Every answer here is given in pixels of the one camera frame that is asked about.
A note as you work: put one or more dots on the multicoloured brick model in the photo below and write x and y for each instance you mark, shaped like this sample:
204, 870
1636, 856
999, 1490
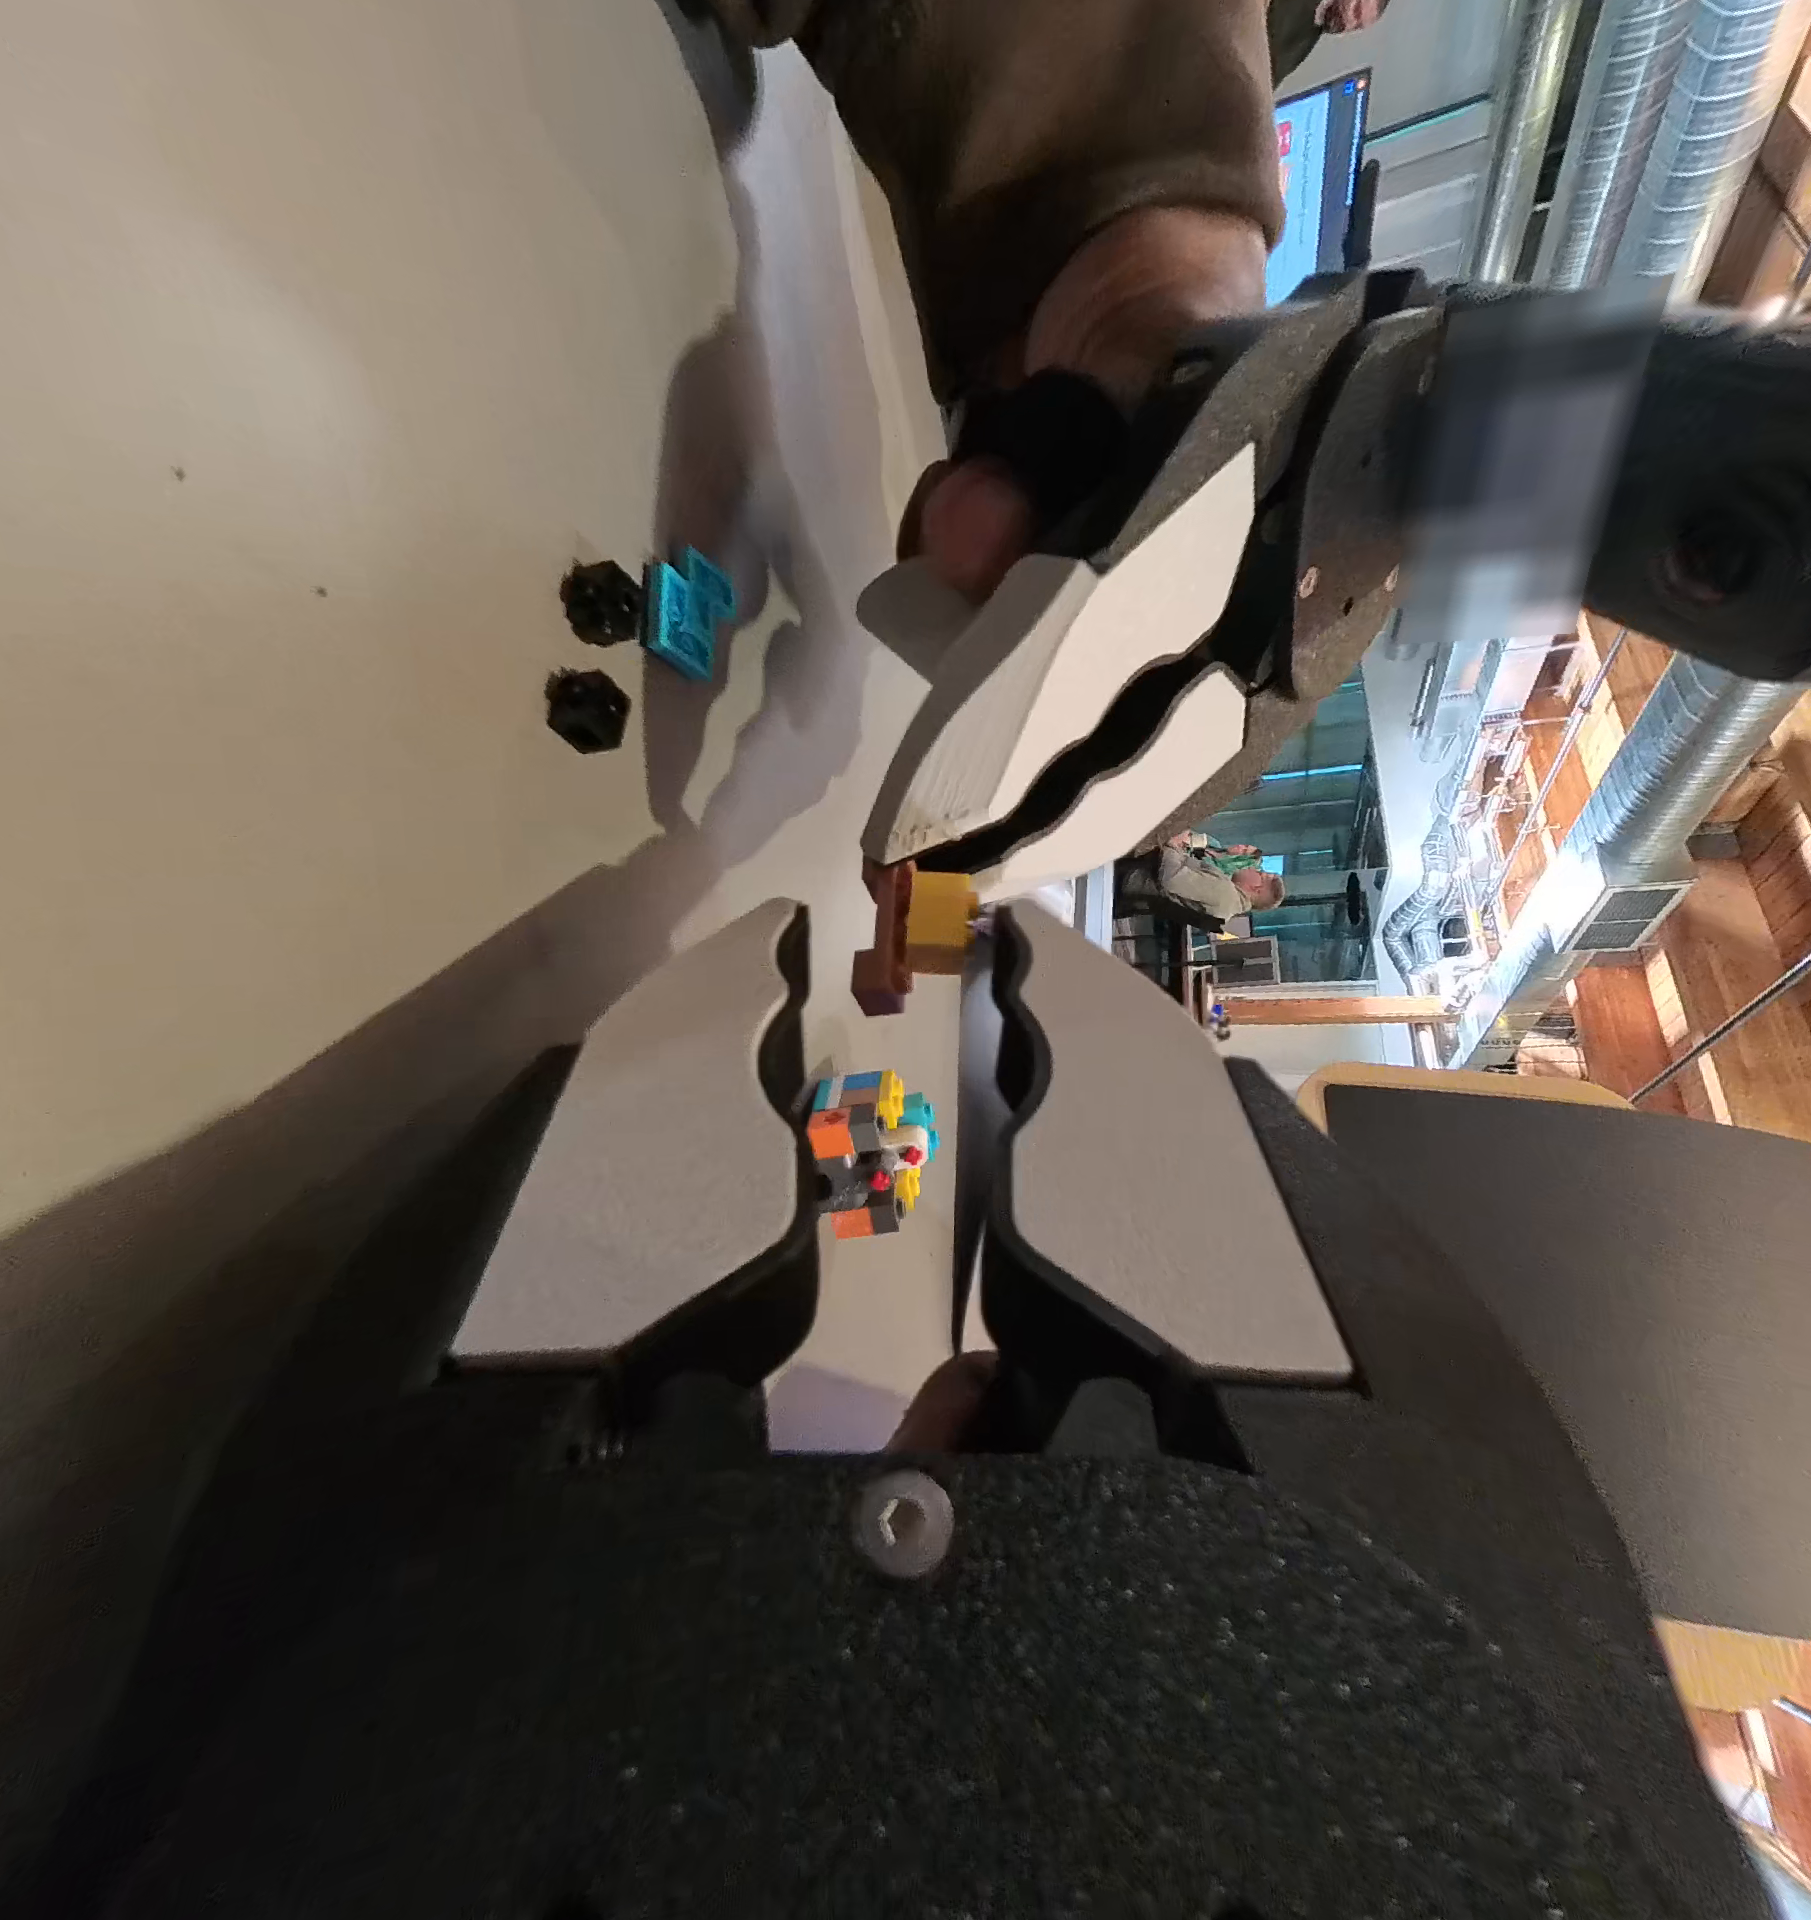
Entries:
869, 1148

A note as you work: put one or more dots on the grey desk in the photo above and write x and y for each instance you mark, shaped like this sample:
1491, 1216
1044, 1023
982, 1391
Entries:
244, 450

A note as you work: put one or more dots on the person's right hand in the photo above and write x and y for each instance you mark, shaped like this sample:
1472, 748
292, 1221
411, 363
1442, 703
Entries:
943, 1404

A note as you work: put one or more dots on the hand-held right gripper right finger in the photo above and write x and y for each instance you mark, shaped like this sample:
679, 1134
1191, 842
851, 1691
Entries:
1145, 1200

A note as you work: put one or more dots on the turquoise brick plate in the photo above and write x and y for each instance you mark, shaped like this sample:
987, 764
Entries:
687, 617

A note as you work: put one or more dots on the yellow and brown brick assembly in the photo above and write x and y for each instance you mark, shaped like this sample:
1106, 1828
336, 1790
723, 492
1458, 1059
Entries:
920, 923

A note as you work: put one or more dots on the silver ventilation duct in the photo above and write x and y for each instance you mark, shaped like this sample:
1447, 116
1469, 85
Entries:
1670, 136
1641, 764

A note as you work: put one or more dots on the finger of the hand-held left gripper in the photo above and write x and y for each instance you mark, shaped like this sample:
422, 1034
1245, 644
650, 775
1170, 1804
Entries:
1145, 585
1167, 750

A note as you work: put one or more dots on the small black brick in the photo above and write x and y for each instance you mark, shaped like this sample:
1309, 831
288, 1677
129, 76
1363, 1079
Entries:
587, 710
601, 599

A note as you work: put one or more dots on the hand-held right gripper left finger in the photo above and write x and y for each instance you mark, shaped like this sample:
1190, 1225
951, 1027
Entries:
650, 1170

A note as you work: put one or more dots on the person's left forearm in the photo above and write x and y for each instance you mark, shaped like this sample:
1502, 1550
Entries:
1024, 136

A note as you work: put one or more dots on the computer monitor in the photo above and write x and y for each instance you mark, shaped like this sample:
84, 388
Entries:
1317, 174

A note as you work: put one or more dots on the black wooden-edged chair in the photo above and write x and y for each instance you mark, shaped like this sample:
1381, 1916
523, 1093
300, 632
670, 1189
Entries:
1594, 1320

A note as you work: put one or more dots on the person's left hand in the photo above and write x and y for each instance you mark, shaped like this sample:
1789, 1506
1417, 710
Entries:
1130, 285

